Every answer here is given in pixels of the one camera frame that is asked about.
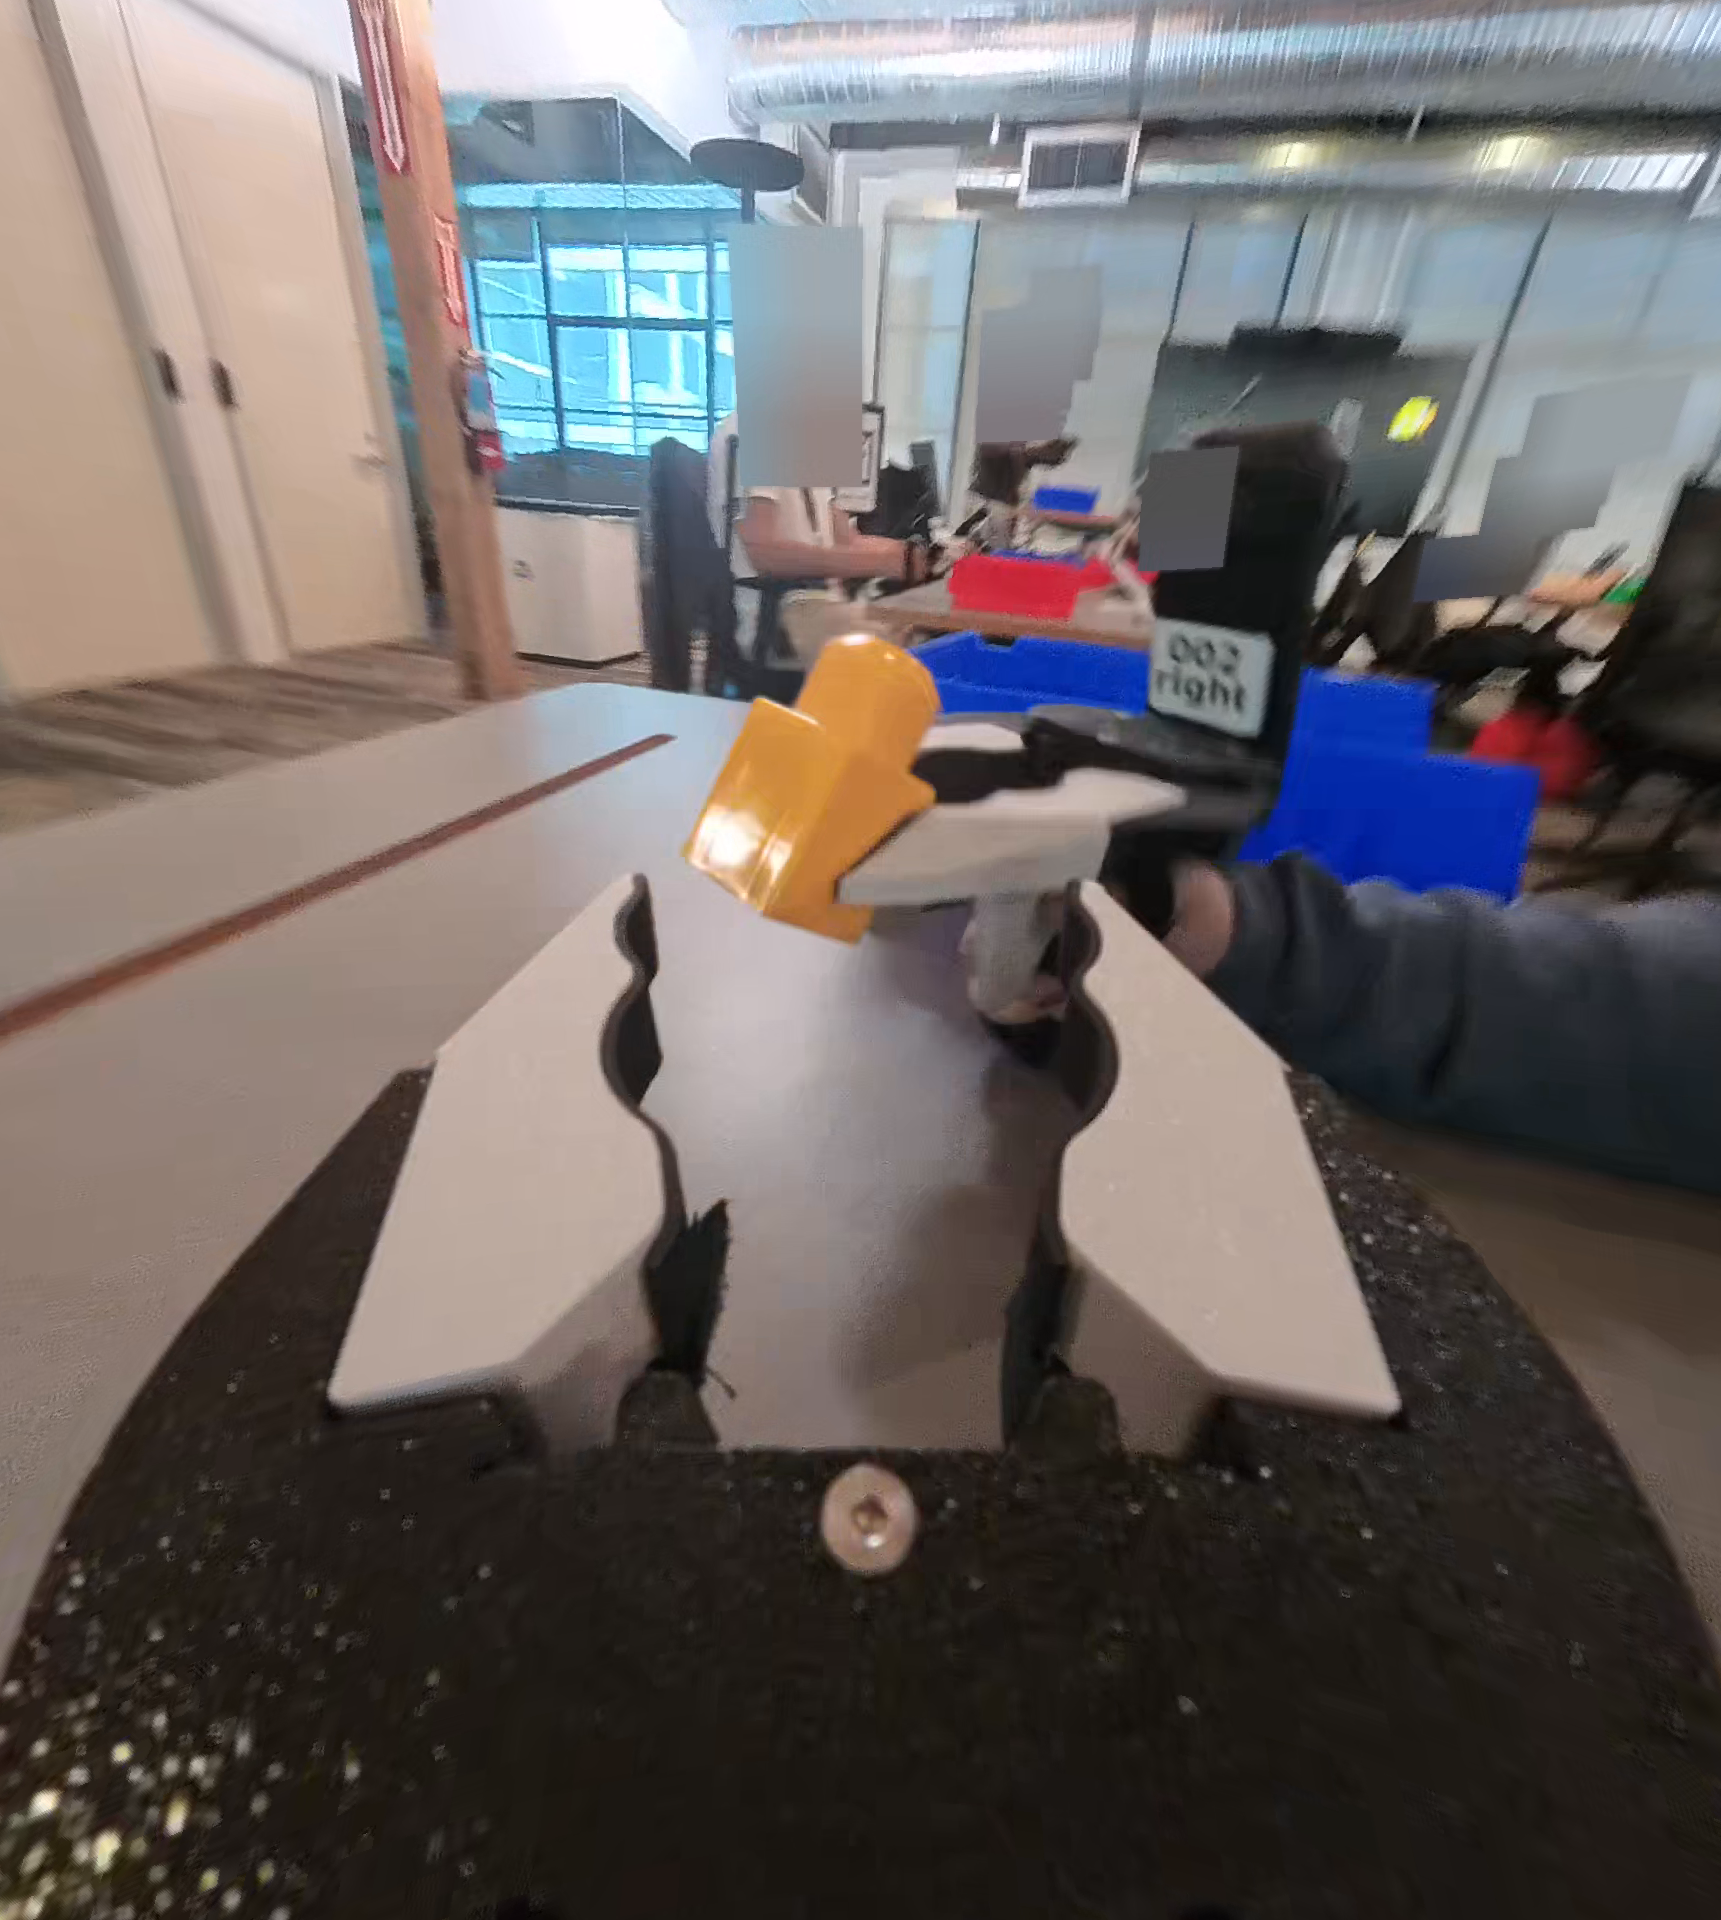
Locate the silver ventilation duct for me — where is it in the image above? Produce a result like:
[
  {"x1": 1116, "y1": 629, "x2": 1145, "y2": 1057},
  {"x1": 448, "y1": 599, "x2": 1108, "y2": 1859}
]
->
[
  {"x1": 724, "y1": 0, "x2": 1721, "y2": 137},
  {"x1": 955, "y1": 139, "x2": 1721, "y2": 200}
]

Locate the black floor lamp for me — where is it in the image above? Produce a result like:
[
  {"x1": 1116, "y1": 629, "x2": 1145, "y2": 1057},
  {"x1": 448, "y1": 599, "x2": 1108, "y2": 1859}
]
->
[{"x1": 690, "y1": 139, "x2": 805, "y2": 227}]

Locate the wooden work table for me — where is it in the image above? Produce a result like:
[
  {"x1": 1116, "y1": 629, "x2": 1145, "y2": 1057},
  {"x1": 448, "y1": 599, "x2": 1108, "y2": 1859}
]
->
[{"x1": 873, "y1": 579, "x2": 1162, "y2": 650}]

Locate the white recycling cabinet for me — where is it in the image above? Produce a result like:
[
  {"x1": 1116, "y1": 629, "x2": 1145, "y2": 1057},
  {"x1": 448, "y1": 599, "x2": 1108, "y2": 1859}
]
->
[{"x1": 492, "y1": 502, "x2": 649, "y2": 672}]

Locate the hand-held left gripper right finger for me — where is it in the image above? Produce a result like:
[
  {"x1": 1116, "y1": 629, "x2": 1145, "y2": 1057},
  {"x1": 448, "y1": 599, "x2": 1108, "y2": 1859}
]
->
[{"x1": 1003, "y1": 886, "x2": 1405, "y2": 1457}]

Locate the large blue storage bin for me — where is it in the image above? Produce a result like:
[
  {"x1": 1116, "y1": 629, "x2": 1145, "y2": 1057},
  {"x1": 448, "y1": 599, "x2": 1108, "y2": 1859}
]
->
[{"x1": 915, "y1": 629, "x2": 1541, "y2": 902}]

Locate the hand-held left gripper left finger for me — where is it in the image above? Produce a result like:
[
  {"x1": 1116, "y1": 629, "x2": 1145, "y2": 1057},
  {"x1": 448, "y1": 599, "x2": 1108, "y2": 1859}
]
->
[{"x1": 333, "y1": 878, "x2": 690, "y2": 1449}]

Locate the black office chair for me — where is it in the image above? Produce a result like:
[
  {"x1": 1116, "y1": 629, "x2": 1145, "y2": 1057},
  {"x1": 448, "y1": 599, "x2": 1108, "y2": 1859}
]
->
[{"x1": 642, "y1": 440, "x2": 790, "y2": 704}]

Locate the orange toy brick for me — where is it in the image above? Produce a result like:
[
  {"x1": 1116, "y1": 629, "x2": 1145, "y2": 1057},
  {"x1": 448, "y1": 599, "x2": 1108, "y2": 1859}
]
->
[{"x1": 680, "y1": 636, "x2": 940, "y2": 944}]

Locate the person's right forearm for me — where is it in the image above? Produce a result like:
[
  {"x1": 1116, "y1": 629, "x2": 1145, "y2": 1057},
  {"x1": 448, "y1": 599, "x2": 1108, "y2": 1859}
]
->
[{"x1": 1205, "y1": 855, "x2": 1721, "y2": 1219}]

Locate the white door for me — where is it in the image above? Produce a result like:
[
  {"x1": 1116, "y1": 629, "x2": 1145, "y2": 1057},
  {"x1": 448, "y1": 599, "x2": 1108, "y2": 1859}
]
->
[
  {"x1": 0, "y1": 0, "x2": 221, "y2": 704},
  {"x1": 122, "y1": 0, "x2": 427, "y2": 667}
]

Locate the dark wall screen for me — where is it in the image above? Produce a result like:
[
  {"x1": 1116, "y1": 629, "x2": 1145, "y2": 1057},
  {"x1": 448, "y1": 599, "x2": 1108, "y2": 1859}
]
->
[{"x1": 1144, "y1": 340, "x2": 1480, "y2": 535}]

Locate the small red parts bin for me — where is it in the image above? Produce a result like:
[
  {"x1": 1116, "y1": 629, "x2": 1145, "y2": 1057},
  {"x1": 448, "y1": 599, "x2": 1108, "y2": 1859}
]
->
[{"x1": 947, "y1": 552, "x2": 1126, "y2": 618}]

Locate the wooden support post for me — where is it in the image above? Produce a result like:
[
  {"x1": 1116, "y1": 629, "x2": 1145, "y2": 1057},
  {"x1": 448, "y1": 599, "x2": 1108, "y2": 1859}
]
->
[{"x1": 343, "y1": 0, "x2": 529, "y2": 704}]

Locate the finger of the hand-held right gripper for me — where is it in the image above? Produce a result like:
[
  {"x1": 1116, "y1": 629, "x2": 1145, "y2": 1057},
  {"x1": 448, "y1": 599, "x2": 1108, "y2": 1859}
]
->
[
  {"x1": 835, "y1": 770, "x2": 1192, "y2": 912},
  {"x1": 915, "y1": 719, "x2": 1067, "y2": 805}
]

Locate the person's right hand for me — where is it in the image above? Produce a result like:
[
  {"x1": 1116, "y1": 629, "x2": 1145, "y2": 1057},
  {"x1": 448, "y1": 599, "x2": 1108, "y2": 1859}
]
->
[{"x1": 979, "y1": 859, "x2": 1241, "y2": 1029}]

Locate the red plastic bin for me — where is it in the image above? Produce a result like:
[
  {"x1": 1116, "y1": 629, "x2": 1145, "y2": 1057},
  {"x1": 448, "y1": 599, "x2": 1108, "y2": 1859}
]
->
[{"x1": 1474, "y1": 709, "x2": 1605, "y2": 802}]

